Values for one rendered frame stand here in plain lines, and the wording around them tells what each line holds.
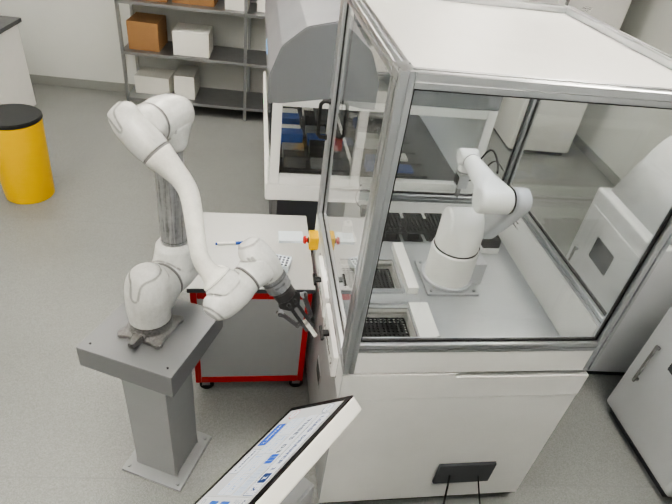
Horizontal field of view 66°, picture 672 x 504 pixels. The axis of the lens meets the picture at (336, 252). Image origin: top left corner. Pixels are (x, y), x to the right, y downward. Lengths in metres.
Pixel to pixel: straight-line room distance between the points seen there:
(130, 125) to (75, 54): 4.96
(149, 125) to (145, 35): 4.18
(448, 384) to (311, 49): 1.61
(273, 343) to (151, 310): 0.88
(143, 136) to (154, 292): 0.56
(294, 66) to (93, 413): 1.98
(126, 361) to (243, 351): 0.85
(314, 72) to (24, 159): 2.48
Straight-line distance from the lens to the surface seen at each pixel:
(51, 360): 3.29
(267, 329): 2.60
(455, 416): 2.18
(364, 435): 2.16
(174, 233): 2.00
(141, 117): 1.70
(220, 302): 1.61
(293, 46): 2.60
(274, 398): 2.94
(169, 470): 2.68
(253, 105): 5.90
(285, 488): 1.33
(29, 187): 4.52
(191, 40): 5.72
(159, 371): 1.95
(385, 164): 1.33
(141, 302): 1.95
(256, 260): 1.65
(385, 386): 1.93
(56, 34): 6.63
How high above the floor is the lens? 2.35
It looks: 37 degrees down
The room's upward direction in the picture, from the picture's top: 8 degrees clockwise
